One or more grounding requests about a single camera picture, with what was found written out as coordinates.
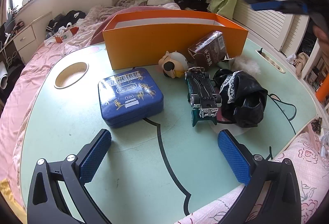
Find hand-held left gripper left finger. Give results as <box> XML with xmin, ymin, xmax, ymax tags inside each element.
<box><xmin>27</xmin><ymin>129</ymin><xmax>112</xmax><ymax>224</ymax></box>

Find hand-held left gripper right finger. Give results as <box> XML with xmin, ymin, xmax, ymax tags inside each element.
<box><xmin>218</xmin><ymin>129</ymin><xmax>302</xmax><ymax>224</ymax></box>

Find black lace cloth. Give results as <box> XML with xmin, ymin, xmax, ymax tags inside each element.
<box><xmin>213</xmin><ymin>68</ymin><xmax>268</xmax><ymax>129</ymax></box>

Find white fluffy pompom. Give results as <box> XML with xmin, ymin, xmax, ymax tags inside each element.
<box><xmin>230</xmin><ymin>56</ymin><xmax>261</xmax><ymax>75</ymax></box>

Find blue square tin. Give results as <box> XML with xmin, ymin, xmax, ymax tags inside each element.
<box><xmin>98</xmin><ymin>67</ymin><xmax>164</xmax><ymax>129</ymax></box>

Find green toy car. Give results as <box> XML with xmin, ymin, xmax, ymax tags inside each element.
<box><xmin>184</xmin><ymin>70</ymin><xmax>222</xmax><ymax>127</ymax></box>

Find brown milk carton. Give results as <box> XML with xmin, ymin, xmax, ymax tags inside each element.
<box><xmin>188</xmin><ymin>30</ymin><xmax>228</xmax><ymax>68</ymax></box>

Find white duck figurine keychain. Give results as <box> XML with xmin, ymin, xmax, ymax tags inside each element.
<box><xmin>158</xmin><ymin>51</ymin><xmax>206</xmax><ymax>79</ymax></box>

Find orange cardboard box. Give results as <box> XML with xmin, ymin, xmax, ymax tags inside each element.
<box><xmin>102</xmin><ymin>9</ymin><xmax>249</xmax><ymax>71</ymax></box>

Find green cartoon printed desktop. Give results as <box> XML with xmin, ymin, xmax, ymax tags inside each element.
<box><xmin>19</xmin><ymin>40</ymin><xmax>323</xmax><ymax>223</ymax></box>

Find person's right hand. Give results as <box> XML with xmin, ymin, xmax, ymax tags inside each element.
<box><xmin>314</xmin><ymin>26</ymin><xmax>329</xmax><ymax>44</ymax></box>

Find white slatted wardrobe door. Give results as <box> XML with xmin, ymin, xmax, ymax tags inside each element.
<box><xmin>233</xmin><ymin>0</ymin><xmax>309</xmax><ymax>52</ymax></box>

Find pink floral quilt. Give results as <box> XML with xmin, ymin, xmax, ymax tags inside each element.
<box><xmin>177</xmin><ymin>132</ymin><xmax>329</xmax><ymax>224</ymax></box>

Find orange container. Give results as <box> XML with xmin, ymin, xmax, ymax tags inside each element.
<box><xmin>316</xmin><ymin>80</ymin><xmax>329</xmax><ymax>104</ymax></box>

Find yellow cloth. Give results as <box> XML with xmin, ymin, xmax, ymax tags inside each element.
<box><xmin>0</xmin><ymin>179</ymin><xmax>16</xmax><ymax>204</ymax></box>

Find pink bedsheet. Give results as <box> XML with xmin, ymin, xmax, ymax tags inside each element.
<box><xmin>0</xmin><ymin>7</ymin><xmax>111</xmax><ymax>211</ymax></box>

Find white paper roll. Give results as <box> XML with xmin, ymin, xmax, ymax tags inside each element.
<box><xmin>0</xmin><ymin>62</ymin><xmax>9</xmax><ymax>89</ymax></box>

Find small orange and white box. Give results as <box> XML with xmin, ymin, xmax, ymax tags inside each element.
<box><xmin>54</xmin><ymin>27</ymin><xmax>79</xmax><ymax>44</ymax></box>

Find white drawer cabinet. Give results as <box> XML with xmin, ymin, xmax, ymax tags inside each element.
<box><xmin>13</xmin><ymin>12</ymin><xmax>53</xmax><ymax>65</ymax></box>

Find black and white striped clothes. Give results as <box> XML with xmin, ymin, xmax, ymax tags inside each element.
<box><xmin>46</xmin><ymin>10</ymin><xmax>86</xmax><ymax>34</ymax></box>

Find crumpled pink blanket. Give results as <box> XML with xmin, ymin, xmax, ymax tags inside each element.
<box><xmin>87</xmin><ymin>0</ymin><xmax>180</xmax><ymax>24</ymax></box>

